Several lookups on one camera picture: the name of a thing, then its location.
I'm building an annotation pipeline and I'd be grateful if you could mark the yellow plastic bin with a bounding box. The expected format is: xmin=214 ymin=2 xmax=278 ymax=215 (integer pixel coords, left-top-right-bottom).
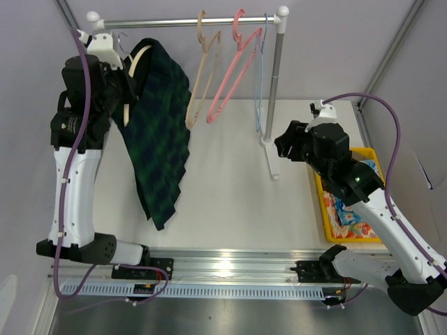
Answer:
xmin=312 ymin=147 xmax=385 ymax=244

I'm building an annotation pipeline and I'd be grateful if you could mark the tan wooden hanger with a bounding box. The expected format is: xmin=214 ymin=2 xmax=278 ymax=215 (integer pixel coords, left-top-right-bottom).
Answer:
xmin=185 ymin=10 xmax=221 ymax=130

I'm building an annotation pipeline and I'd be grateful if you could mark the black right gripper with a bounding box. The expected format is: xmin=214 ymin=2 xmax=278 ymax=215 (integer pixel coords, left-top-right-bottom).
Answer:
xmin=274 ymin=120 xmax=331 ymax=180

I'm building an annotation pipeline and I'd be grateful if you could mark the silver clothes rack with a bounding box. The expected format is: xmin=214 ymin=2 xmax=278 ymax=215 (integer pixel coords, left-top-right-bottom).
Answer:
xmin=87 ymin=6 xmax=290 ymax=180

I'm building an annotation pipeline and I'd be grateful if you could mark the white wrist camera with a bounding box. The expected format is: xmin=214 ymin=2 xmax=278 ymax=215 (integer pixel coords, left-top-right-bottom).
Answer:
xmin=305 ymin=100 xmax=337 ymax=132
xmin=76 ymin=29 xmax=124 ymax=70

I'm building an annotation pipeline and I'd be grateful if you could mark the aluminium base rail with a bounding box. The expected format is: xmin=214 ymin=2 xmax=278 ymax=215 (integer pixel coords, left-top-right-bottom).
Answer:
xmin=47 ymin=247 xmax=425 ymax=283

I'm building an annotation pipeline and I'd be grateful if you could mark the cream plastic hanger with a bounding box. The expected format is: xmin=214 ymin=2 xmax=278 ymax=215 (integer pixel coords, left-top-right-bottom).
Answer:
xmin=119 ymin=44 xmax=152 ymax=127

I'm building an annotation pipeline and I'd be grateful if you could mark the blue floral cloth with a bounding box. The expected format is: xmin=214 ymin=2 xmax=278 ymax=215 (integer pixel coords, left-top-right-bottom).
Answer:
xmin=321 ymin=158 xmax=381 ymax=240

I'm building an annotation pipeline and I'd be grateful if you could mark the blue wire hanger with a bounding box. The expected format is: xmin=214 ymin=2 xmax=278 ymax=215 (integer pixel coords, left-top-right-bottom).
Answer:
xmin=254 ymin=13 xmax=268 ymax=132

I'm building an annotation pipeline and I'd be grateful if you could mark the pink plastic hanger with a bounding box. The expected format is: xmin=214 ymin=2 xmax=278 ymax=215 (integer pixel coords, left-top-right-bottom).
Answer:
xmin=206 ymin=8 xmax=263 ymax=124

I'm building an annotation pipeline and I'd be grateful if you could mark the slotted grey cable duct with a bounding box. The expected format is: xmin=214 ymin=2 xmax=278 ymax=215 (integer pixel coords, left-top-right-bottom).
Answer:
xmin=80 ymin=283 xmax=325 ymax=301

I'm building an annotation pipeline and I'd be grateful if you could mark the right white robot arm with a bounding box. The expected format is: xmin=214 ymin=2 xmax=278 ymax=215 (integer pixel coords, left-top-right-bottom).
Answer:
xmin=274 ymin=121 xmax=446 ymax=316

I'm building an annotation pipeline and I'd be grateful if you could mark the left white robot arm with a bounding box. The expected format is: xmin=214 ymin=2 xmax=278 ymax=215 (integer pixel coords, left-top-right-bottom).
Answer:
xmin=36 ymin=55 xmax=152 ymax=279

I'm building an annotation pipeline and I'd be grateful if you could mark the green navy plaid skirt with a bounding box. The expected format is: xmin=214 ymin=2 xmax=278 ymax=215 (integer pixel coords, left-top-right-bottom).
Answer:
xmin=112 ymin=38 xmax=191 ymax=230

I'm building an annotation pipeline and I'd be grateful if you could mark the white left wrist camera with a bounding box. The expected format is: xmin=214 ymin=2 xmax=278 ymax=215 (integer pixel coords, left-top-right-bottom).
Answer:
xmin=76 ymin=29 xmax=124 ymax=70

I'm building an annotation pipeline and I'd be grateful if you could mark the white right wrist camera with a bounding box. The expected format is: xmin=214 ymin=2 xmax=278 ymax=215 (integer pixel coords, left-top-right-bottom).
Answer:
xmin=305 ymin=100 xmax=337 ymax=132

